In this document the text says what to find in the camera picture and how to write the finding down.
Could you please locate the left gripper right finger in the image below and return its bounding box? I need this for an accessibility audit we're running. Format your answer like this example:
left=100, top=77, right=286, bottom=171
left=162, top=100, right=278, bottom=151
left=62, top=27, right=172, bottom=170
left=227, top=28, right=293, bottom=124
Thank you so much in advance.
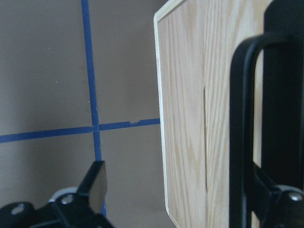
left=252, top=163, right=304, bottom=228

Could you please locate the wooden drawer cabinet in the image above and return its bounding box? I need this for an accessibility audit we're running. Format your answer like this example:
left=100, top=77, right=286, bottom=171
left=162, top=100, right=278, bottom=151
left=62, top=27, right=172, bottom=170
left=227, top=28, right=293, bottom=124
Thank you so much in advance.
left=153, top=0, right=269, bottom=228

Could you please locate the black drawer handle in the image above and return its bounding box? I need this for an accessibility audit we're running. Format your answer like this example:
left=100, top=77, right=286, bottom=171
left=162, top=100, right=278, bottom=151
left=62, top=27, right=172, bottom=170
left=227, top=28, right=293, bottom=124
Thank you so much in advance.
left=229, top=0, right=304, bottom=228

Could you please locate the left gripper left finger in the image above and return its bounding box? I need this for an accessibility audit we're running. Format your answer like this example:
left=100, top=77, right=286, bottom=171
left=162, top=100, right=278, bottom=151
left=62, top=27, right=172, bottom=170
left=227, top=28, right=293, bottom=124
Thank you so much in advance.
left=76, top=161, right=107, bottom=213

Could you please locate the wooden drawer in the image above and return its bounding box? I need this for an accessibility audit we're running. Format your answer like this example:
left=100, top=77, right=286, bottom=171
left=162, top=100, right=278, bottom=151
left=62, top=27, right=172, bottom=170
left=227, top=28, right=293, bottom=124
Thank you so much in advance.
left=203, top=0, right=280, bottom=228

